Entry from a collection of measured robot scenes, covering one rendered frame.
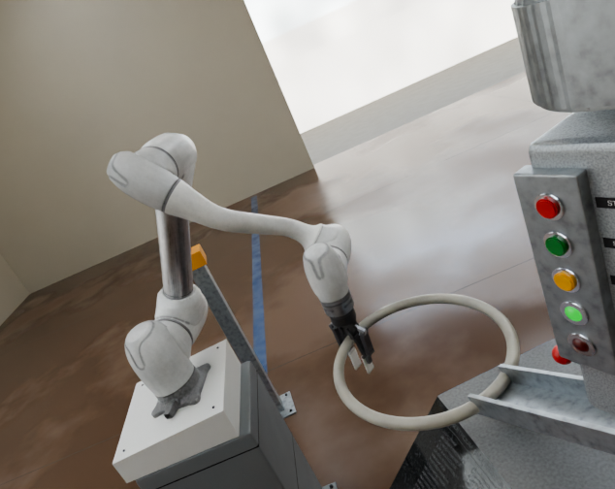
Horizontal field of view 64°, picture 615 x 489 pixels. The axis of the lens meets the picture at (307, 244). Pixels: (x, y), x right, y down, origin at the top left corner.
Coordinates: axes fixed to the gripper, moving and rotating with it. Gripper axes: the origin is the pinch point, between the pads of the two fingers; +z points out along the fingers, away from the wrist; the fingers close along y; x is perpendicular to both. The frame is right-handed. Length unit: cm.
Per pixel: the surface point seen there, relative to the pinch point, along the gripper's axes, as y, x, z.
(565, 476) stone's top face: 63, -17, -4
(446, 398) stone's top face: 31.4, -5.2, -1.4
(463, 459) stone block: 41.0, -17.9, 1.4
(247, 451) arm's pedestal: -25.7, -35.5, 13.4
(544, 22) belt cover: 73, -24, -90
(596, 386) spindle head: 73, -24, -40
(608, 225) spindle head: 77, -25, -67
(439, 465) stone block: 34.2, -18.7, 6.4
